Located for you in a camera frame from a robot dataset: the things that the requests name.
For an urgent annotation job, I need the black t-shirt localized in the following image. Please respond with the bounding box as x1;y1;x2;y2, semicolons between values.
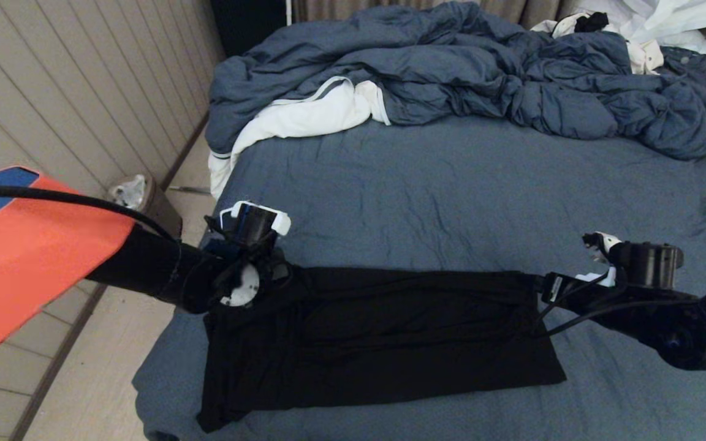
197;265;568;434

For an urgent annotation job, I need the brown trash bin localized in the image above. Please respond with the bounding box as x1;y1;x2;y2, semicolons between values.
108;175;183;239

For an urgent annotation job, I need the white duvet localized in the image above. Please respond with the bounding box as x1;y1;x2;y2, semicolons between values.
208;77;392;201

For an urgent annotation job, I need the black tall furniture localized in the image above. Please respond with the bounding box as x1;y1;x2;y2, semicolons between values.
209;0;289;59

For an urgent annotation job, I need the crumpled blue duvet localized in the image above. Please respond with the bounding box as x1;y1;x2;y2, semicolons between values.
205;0;706;161

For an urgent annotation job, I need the small black fabric item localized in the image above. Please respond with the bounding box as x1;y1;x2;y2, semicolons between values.
574;12;609;34

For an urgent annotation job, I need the beige curtain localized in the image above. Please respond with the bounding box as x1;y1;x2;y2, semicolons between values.
292;0;580;25

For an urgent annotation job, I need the white crumpled shirt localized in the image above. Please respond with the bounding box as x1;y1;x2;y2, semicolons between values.
531;0;706;75

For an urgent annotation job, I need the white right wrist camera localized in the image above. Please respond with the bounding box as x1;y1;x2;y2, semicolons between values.
582;232;623;287

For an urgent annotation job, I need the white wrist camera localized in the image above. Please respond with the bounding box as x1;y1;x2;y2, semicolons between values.
218;200;292;246
582;232;623;287

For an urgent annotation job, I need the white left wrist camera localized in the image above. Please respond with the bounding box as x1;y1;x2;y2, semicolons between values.
218;200;292;246

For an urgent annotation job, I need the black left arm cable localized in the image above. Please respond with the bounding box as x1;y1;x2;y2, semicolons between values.
0;185;176;241

